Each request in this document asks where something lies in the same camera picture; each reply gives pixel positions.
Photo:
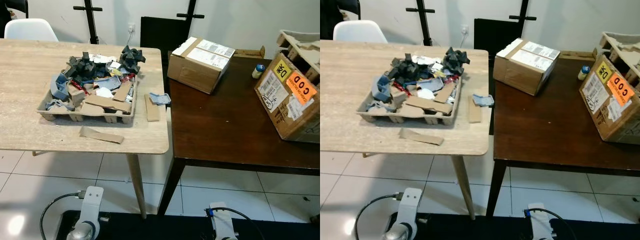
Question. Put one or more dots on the red wrapper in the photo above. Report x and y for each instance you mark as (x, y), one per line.
(80, 86)
(401, 88)

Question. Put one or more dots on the black floor mat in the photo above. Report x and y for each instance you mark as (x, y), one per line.
(150, 227)
(480, 230)

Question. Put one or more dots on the white crumpled paper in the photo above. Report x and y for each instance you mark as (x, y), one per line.
(425, 94)
(104, 93)

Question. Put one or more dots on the moulded pulp packaging insert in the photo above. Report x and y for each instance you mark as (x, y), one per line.
(620, 50)
(300, 47)

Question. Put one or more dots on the flat blue grey wrapper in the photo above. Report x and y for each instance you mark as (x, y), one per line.
(380, 106)
(60, 105)

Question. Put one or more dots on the white plastic chair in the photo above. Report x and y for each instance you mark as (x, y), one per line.
(30, 30)
(360, 32)

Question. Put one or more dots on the black stand pole with crossbar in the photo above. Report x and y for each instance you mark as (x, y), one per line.
(91, 25)
(523, 10)
(425, 27)
(190, 12)

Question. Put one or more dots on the blue foil wrapper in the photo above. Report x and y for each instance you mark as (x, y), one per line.
(107, 83)
(430, 84)

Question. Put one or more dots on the cardboard box with white labels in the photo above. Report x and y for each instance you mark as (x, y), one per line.
(192, 72)
(517, 72)

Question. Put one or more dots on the large blue grey wrapper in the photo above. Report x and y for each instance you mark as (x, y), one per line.
(381, 89)
(60, 87)

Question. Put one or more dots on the short brown cardboard piece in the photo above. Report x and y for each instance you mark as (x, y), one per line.
(122, 92)
(445, 93)

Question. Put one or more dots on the cardboard box with orange label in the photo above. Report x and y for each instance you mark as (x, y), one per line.
(295, 117)
(605, 120)

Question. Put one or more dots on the small black foam piece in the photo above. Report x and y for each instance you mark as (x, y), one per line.
(454, 59)
(131, 57)

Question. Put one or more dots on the light wooden table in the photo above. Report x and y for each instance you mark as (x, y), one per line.
(350, 100)
(30, 100)

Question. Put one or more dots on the small brown cardboard chunk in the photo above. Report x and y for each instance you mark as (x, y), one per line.
(76, 96)
(398, 97)

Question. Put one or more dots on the large black foam piece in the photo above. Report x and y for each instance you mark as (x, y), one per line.
(405, 67)
(82, 67)

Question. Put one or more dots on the black flat panel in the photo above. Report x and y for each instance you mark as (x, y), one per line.
(492, 35)
(160, 32)

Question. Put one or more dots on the white printed paper scrap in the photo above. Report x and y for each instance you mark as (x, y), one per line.
(429, 60)
(105, 59)

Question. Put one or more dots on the white wall socket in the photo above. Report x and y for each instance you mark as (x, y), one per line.
(131, 27)
(464, 29)

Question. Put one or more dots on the wide brown cardboard piece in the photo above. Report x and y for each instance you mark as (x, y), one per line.
(107, 103)
(427, 105)

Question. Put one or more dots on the small bottle with blue cap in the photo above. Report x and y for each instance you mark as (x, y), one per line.
(583, 74)
(257, 72)

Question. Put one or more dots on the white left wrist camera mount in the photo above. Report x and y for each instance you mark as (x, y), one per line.
(92, 202)
(411, 205)

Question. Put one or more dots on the flat brown pulp tray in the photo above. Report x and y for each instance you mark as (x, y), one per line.
(395, 119)
(75, 118)

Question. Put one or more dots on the dark brown wooden table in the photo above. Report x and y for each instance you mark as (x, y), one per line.
(225, 125)
(545, 130)

